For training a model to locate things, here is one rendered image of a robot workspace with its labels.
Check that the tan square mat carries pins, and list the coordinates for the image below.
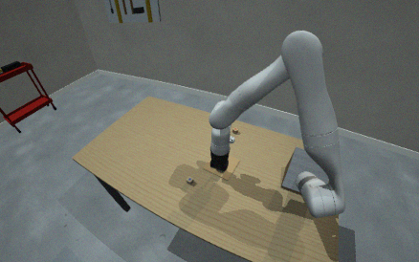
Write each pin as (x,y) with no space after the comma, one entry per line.
(233,162)

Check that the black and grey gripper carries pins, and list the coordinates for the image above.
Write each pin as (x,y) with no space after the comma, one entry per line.
(219,155)

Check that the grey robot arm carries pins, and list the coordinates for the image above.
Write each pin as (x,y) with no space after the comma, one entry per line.
(301,61)

